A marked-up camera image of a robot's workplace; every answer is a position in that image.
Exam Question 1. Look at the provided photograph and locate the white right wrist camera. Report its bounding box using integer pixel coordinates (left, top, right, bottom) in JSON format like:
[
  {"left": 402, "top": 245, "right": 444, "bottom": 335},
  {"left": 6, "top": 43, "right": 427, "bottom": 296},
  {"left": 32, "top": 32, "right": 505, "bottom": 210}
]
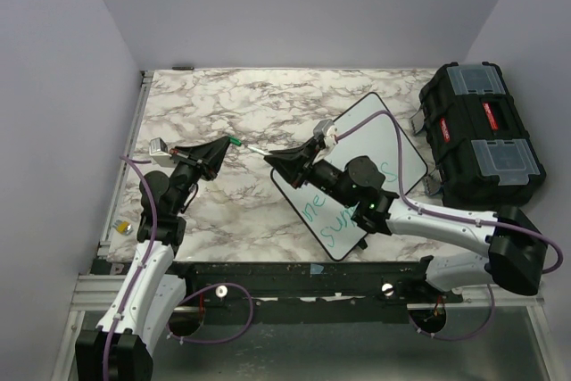
[{"left": 313, "top": 119, "right": 337, "bottom": 150}]

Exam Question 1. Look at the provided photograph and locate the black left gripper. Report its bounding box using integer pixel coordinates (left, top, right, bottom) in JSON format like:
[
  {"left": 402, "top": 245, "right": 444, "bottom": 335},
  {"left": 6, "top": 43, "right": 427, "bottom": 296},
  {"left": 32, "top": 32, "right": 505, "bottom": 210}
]
[{"left": 170, "top": 137, "right": 231, "bottom": 215}]

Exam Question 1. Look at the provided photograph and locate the small yellow grey object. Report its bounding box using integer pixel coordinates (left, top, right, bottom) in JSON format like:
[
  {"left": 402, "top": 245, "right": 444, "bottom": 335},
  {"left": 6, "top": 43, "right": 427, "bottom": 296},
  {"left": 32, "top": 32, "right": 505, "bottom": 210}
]
[{"left": 113, "top": 219, "right": 132, "bottom": 236}]

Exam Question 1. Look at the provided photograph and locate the black plastic toolbox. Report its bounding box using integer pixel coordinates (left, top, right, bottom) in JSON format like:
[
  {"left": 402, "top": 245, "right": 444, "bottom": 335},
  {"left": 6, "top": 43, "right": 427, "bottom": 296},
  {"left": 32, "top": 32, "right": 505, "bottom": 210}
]
[{"left": 419, "top": 62, "right": 547, "bottom": 211}]

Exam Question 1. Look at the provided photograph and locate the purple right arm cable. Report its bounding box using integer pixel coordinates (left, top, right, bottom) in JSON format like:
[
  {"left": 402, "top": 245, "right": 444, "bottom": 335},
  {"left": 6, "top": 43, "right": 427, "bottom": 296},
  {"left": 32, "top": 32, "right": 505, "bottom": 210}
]
[{"left": 334, "top": 109, "right": 564, "bottom": 342}]

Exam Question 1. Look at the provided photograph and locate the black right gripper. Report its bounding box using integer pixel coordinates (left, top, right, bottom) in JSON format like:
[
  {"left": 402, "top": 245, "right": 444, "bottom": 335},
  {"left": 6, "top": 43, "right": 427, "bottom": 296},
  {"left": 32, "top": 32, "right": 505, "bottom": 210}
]
[{"left": 265, "top": 139, "right": 356, "bottom": 210}]

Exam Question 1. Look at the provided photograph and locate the green marker cap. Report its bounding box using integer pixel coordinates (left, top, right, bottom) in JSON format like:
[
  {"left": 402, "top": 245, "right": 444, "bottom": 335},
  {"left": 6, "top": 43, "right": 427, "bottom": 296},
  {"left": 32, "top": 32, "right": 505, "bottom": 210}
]
[{"left": 229, "top": 137, "right": 242, "bottom": 146}]

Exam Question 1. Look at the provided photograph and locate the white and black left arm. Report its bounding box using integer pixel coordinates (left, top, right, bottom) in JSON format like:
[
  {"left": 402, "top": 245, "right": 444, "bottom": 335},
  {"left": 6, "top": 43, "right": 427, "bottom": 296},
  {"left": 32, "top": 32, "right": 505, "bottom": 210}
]
[{"left": 75, "top": 137, "right": 236, "bottom": 380}]

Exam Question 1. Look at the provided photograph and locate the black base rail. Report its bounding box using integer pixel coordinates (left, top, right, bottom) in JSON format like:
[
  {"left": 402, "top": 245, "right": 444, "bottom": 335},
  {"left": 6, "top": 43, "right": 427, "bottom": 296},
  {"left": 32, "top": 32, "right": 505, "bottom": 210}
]
[{"left": 169, "top": 258, "right": 462, "bottom": 335}]

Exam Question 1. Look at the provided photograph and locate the white whiteboard black frame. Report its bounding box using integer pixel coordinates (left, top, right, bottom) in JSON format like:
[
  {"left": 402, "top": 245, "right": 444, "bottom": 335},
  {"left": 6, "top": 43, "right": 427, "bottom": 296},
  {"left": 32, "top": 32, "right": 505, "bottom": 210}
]
[{"left": 270, "top": 93, "right": 428, "bottom": 261}]

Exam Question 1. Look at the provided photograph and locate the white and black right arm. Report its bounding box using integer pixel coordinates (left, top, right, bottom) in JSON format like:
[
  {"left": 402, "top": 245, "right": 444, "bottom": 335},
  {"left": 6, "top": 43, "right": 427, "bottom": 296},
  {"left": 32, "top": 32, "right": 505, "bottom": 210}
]
[{"left": 263, "top": 138, "right": 547, "bottom": 302}]

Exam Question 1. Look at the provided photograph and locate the green capped whiteboard marker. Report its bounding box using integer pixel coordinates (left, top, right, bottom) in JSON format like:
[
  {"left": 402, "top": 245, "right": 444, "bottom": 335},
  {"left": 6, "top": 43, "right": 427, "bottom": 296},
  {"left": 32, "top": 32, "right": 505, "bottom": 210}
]
[{"left": 247, "top": 146, "right": 267, "bottom": 156}]

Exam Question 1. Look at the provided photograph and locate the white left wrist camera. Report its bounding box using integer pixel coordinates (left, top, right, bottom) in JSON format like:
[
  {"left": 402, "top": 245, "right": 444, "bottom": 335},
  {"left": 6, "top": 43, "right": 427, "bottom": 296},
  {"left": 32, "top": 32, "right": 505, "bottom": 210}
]
[{"left": 148, "top": 137, "right": 175, "bottom": 168}]

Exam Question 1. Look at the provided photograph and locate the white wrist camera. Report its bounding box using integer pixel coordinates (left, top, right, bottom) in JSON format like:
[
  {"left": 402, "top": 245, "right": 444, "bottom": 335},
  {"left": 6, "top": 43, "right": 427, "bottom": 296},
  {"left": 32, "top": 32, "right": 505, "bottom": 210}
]
[
  {"left": 313, "top": 119, "right": 337, "bottom": 150},
  {"left": 148, "top": 137, "right": 175, "bottom": 168}
]

